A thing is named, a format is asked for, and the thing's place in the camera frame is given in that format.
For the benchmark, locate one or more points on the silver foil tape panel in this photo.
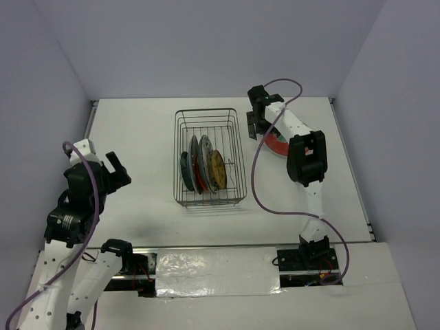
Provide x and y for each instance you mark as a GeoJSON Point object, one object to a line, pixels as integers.
{"type": "Point", "coordinates": [193, 273]}

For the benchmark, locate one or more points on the grey wire dish rack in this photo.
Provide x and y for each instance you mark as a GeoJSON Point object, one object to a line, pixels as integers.
{"type": "Point", "coordinates": [221, 125]}

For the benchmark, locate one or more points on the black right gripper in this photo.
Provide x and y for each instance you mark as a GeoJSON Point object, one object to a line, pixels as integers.
{"type": "Point", "coordinates": [252, 119]}

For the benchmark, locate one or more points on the aluminium table edge rail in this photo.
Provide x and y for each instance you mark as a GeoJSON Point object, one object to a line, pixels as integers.
{"type": "Point", "coordinates": [90, 118]}

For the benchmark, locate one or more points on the red and teal patterned plate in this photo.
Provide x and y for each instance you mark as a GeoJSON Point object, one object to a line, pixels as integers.
{"type": "Point", "coordinates": [277, 143]}

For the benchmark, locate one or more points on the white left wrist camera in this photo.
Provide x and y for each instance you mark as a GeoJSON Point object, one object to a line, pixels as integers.
{"type": "Point", "coordinates": [88, 151]}

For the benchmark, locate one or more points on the light green small plate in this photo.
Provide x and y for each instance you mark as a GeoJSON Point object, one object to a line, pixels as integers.
{"type": "Point", "coordinates": [184, 171]}

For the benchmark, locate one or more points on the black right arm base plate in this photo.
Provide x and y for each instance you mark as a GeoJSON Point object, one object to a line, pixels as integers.
{"type": "Point", "coordinates": [291, 260]}

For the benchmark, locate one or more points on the yellow rimmed patterned plate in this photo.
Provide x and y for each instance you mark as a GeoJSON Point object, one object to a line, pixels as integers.
{"type": "Point", "coordinates": [219, 169]}

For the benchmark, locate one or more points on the orange red plate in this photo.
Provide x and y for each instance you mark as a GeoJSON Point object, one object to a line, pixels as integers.
{"type": "Point", "coordinates": [200, 176]}

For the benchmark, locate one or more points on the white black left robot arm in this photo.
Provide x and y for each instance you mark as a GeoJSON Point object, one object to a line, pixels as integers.
{"type": "Point", "coordinates": [59, 303]}

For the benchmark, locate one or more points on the dark teal blossom plate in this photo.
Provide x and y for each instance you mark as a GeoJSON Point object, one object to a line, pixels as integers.
{"type": "Point", "coordinates": [192, 160]}

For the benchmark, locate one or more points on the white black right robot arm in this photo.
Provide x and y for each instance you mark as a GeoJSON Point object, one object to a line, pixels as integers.
{"type": "Point", "coordinates": [306, 164]}

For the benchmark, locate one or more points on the blue floral white plate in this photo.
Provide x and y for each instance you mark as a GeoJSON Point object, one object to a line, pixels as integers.
{"type": "Point", "coordinates": [206, 155]}

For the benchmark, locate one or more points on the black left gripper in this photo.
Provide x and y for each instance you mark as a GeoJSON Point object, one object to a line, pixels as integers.
{"type": "Point", "coordinates": [118, 178]}

